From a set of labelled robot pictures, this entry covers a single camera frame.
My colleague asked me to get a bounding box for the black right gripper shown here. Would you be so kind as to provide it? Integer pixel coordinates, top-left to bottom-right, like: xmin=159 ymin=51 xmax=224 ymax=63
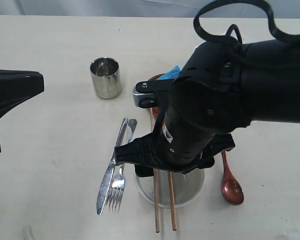
xmin=114 ymin=79 xmax=235 ymax=177

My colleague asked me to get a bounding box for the wooden chopstick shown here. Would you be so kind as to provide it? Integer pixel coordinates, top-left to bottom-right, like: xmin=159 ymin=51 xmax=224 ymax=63
xmin=167 ymin=171 xmax=178 ymax=231
xmin=149 ymin=108 xmax=160 ymax=233

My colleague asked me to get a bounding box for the silver metal utensil handle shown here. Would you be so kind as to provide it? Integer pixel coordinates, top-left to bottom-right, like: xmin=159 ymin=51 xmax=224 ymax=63
xmin=106 ymin=118 xmax=138 ymax=214

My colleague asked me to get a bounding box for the dark metal knife handle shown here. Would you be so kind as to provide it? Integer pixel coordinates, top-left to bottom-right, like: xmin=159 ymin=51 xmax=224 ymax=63
xmin=96 ymin=117 xmax=128 ymax=215

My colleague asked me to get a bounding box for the pale green ceramic bowl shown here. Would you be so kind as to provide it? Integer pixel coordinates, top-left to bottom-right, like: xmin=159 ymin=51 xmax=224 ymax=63
xmin=134 ymin=169 xmax=206 ymax=209

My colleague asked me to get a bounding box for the brown wooden plate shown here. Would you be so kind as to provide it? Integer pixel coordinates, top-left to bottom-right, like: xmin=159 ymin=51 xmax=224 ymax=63
xmin=146 ymin=73 xmax=166 ymax=116

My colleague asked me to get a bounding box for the brown wooden spoon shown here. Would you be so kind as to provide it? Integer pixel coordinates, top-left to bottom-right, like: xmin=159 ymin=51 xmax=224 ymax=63
xmin=221 ymin=151 xmax=244 ymax=206

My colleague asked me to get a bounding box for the blue snack packet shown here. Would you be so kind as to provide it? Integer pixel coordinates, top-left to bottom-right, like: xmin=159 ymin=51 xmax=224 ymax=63
xmin=157 ymin=65 xmax=181 ymax=81

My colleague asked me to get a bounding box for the stainless steel cup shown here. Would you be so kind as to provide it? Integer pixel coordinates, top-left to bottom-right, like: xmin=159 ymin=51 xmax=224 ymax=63
xmin=89 ymin=57 xmax=122 ymax=99

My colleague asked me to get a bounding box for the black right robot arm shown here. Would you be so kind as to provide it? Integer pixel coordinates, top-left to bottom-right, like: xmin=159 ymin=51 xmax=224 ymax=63
xmin=114 ymin=35 xmax=300 ymax=177

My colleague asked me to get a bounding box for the white backdrop curtain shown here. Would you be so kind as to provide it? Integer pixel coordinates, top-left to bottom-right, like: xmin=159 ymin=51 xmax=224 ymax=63
xmin=0 ymin=0 xmax=300 ymax=19

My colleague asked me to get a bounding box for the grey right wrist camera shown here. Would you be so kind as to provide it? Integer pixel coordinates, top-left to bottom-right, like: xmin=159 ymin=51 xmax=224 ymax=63
xmin=132 ymin=86 xmax=158 ymax=109

